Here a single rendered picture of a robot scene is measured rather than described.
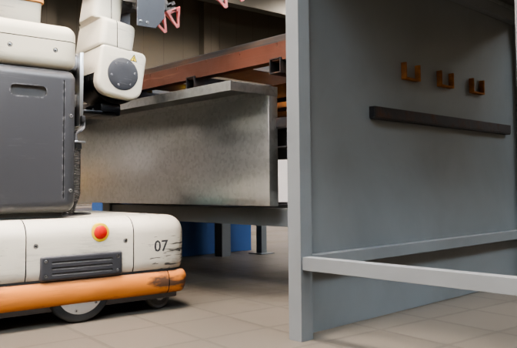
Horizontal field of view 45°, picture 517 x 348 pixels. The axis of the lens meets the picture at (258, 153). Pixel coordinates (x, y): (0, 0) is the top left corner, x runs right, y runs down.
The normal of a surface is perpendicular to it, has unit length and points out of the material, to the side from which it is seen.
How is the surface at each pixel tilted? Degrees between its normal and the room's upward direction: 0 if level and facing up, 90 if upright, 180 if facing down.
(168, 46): 90
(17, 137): 90
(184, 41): 90
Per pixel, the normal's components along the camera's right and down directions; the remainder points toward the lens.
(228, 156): -0.72, -0.04
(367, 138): 0.69, -0.04
